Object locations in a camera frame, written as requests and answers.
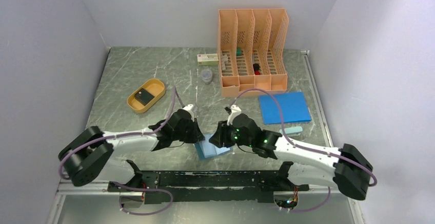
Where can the red black item in organizer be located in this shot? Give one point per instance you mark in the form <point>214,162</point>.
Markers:
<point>257,69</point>

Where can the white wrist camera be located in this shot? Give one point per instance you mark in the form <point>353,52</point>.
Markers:
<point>233,112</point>
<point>191,108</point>

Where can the green item in organizer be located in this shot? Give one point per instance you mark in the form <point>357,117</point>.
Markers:
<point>239,51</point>

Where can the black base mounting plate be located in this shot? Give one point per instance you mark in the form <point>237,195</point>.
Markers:
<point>197,186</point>

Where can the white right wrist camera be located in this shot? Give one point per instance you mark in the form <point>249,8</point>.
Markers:
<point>233,112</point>

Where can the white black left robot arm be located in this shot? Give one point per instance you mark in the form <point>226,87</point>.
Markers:
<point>91,156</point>

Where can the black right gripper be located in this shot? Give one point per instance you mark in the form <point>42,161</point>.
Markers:
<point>220,137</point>

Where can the clear small jar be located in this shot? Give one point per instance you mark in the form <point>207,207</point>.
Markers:
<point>206,76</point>

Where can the orange plastic file organizer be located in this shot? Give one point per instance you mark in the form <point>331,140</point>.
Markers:
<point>261,34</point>

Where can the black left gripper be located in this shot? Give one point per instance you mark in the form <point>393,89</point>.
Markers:
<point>196,136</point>

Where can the yellow oval tray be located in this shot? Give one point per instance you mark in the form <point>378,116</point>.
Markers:
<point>155,87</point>

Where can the white small carton box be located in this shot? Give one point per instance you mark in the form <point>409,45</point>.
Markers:
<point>207,59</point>

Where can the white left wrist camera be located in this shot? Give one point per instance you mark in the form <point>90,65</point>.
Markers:
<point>191,108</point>

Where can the blue leather card holder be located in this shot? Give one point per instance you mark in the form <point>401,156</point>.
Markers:
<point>206,150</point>

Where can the clear plastic clip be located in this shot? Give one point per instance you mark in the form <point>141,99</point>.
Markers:
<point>223,60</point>

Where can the black small box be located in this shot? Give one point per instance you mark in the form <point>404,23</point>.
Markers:
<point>143,96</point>

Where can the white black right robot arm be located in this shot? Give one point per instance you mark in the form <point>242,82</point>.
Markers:
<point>344,168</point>

